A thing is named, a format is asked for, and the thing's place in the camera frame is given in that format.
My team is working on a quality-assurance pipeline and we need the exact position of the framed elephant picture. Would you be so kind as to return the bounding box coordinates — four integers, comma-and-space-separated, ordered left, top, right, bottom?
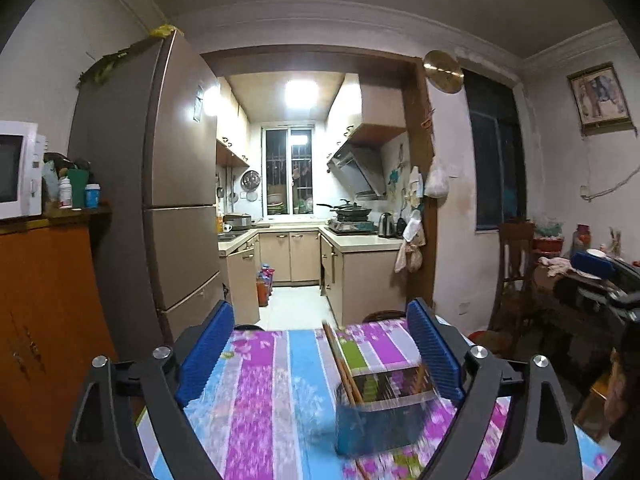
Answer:
567, 62, 637, 136

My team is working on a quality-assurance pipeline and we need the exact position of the blue perforated utensil holder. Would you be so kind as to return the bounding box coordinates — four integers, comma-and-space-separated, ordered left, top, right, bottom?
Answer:
335, 366, 435, 458

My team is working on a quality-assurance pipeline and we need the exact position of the white microwave oven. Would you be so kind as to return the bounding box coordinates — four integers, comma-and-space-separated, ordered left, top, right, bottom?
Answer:
0, 120, 46, 220

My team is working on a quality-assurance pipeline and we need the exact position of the hanging white plastic bag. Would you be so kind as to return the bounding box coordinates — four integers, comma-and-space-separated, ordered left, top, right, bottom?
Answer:
424, 156, 449, 200

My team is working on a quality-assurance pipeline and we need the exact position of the wooden chair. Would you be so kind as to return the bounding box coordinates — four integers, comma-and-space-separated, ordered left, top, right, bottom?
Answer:
489, 221, 535, 347

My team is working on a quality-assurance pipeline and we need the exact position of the orange wooden cabinet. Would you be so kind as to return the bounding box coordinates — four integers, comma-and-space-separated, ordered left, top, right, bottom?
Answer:
1, 220, 116, 479

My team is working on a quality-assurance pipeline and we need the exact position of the black wok on stove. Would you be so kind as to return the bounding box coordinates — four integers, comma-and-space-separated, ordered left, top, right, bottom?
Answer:
317, 200, 371, 222

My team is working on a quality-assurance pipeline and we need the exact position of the dark window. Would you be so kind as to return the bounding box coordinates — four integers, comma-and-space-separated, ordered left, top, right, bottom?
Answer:
463, 70, 526, 231

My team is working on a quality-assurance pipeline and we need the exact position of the electric kettle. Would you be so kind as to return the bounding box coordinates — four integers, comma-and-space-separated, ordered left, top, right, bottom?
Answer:
378, 211, 396, 238

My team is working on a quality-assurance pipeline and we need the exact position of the wooden chopstick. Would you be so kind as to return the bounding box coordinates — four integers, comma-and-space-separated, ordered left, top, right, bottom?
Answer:
355, 460, 370, 480
328, 328, 366, 406
322, 320, 366, 408
411, 363, 433, 396

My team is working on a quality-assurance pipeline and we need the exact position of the hanging towel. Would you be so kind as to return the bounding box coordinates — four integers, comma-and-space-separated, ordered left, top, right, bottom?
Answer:
394, 209, 426, 273

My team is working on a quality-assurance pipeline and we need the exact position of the green container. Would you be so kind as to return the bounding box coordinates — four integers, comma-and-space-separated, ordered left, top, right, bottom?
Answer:
67, 168, 89, 209

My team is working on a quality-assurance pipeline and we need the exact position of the round gold wall clock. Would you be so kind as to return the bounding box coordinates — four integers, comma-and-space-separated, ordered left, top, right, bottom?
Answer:
423, 50, 464, 94

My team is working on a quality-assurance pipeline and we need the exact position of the floral striped tablecloth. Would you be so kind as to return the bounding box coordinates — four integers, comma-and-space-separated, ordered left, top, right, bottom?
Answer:
136, 316, 612, 480

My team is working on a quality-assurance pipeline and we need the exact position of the dark wooden dining table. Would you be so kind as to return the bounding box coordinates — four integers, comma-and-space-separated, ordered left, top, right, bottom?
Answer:
533, 264, 625, 344

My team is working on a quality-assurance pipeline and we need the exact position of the brown refrigerator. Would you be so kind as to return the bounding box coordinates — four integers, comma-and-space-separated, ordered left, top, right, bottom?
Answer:
68, 32, 224, 360

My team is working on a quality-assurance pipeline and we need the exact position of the kitchen window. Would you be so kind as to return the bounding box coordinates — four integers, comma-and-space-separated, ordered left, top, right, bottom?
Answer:
262, 127, 314, 216

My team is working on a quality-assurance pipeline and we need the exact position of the blue lidded cup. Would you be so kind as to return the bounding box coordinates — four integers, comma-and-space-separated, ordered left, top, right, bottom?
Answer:
85, 183, 101, 209

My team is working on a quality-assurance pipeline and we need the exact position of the white medicine bottle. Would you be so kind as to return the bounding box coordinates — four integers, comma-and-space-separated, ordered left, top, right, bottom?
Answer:
58, 177, 73, 209

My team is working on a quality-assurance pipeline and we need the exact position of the range hood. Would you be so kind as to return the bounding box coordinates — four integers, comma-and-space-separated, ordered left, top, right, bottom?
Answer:
326, 142, 386, 200

